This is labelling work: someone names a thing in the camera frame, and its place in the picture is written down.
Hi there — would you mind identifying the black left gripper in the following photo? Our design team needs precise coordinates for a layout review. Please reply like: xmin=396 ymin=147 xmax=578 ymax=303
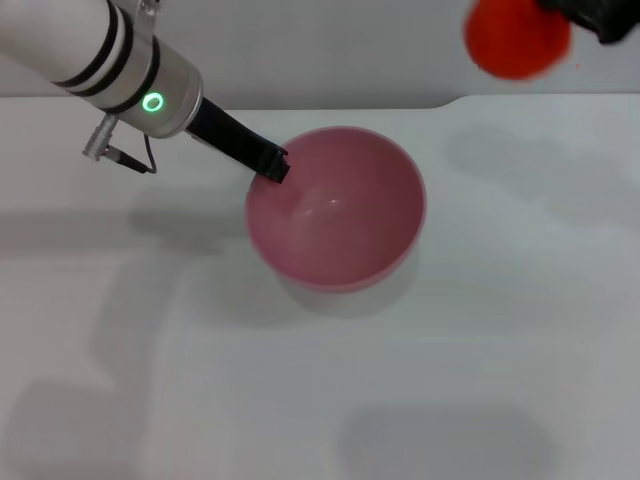
xmin=186 ymin=96 xmax=292 ymax=187

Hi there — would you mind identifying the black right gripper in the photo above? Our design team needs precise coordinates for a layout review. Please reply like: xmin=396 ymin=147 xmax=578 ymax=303
xmin=537 ymin=0 xmax=640 ymax=46

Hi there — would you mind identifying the pink plastic bowl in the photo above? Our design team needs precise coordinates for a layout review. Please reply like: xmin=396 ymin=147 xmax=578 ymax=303
xmin=244 ymin=125 xmax=428 ymax=295

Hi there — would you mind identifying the orange toy fruit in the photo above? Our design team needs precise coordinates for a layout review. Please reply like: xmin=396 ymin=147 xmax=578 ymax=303
xmin=462 ymin=0 xmax=573 ymax=82

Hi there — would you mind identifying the left arm cable with connector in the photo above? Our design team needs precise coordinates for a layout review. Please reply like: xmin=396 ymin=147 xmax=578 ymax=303
xmin=81 ymin=112 xmax=159 ymax=176

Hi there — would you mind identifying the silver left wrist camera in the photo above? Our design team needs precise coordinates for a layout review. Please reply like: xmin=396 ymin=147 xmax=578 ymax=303
xmin=136 ymin=0 xmax=162 ymax=32

